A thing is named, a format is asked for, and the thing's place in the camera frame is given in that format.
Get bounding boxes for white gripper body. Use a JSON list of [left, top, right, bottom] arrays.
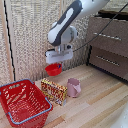
[[44, 47, 74, 65]]

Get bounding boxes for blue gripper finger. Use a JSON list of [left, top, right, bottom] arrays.
[[57, 62, 63, 70]]

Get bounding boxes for red bowl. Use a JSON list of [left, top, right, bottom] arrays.
[[44, 62, 64, 77]]

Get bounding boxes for red shopping basket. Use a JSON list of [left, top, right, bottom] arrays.
[[0, 78, 54, 128]]

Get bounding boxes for pink mug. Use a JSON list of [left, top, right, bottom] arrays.
[[66, 77, 82, 99]]

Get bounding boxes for red yellow snack box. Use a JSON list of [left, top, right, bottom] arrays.
[[40, 77, 69, 107]]

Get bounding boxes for beige curtain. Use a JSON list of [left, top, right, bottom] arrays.
[[0, 0, 128, 88]]

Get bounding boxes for brown drawer cabinet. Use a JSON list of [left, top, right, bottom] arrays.
[[85, 9, 128, 83]]

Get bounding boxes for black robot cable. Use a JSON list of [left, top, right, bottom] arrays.
[[72, 3, 128, 53]]

